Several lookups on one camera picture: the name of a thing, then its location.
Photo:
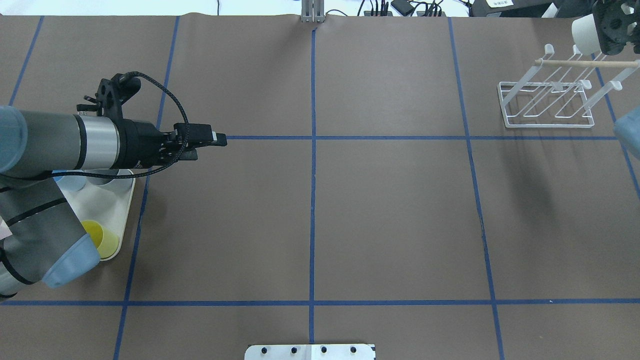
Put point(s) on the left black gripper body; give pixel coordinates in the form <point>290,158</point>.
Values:
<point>141,145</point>

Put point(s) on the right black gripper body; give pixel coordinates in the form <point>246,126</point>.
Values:
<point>619,27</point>

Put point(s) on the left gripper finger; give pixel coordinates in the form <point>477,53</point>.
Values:
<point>185,155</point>
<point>195,135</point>

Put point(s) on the pale green white cup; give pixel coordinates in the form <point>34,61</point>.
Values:
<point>585,35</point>

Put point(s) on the blue cup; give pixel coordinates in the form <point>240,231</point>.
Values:
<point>71,183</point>

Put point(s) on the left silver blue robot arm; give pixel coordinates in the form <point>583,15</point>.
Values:
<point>48,242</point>

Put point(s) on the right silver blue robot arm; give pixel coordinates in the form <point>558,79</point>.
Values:
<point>627,130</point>

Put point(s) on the grey plastic cup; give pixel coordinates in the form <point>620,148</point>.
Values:
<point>110,181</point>

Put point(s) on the yellow plastic cup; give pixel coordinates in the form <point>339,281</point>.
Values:
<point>106,242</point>

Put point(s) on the cream plastic tray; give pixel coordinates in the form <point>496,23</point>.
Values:
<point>108,206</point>

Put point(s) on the black box with label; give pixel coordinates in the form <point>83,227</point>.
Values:
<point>509,8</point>

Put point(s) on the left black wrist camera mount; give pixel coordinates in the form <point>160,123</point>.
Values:
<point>110,96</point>

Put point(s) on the white wire cup rack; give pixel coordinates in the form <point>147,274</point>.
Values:
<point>561,93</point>

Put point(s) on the aluminium frame post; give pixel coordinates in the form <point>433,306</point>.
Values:
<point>313,11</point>

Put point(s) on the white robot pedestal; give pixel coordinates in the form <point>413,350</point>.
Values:
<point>334,351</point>

